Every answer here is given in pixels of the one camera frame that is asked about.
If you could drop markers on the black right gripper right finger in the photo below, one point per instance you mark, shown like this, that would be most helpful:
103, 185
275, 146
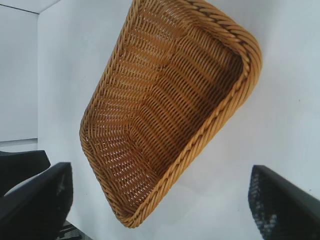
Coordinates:
287, 212

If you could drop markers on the black rounded machine part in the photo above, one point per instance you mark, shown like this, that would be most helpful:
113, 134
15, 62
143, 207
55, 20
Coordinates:
20, 170

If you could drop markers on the tan woven wicker basket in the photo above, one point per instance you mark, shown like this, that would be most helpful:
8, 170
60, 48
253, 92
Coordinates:
170, 100

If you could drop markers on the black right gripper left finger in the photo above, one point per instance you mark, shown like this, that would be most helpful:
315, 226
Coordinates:
37, 212

